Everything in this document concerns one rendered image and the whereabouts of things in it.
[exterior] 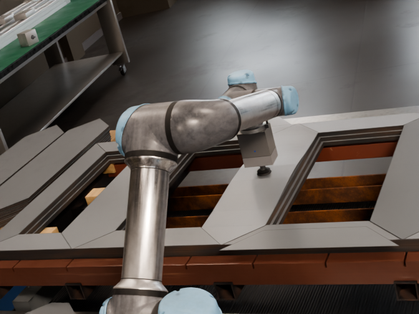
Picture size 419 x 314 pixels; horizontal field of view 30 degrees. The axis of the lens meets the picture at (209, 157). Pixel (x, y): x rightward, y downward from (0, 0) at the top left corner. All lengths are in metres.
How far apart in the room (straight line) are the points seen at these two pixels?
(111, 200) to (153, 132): 0.74
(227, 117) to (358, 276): 0.48
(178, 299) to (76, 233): 0.73
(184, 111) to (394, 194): 0.63
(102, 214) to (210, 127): 0.75
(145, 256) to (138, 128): 0.27
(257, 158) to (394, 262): 0.58
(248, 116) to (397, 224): 0.43
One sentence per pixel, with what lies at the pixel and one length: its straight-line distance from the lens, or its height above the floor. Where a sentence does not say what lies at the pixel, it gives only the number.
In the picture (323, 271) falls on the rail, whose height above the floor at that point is 0.80.
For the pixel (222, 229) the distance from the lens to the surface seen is 2.01.
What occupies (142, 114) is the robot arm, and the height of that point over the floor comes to 1.27.
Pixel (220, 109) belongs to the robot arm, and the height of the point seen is 1.24.
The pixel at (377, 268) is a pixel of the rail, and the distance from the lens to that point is 1.81.
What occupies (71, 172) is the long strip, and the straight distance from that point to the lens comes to 2.70.
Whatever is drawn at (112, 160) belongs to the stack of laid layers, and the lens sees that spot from 2.77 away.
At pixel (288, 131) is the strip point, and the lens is 2.52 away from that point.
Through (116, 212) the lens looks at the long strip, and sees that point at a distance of 2.29.
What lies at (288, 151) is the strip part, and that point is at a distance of 2.36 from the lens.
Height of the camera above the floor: 1.78
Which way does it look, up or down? 22 degrees down
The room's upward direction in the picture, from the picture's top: 15 degrees counter-clockwise
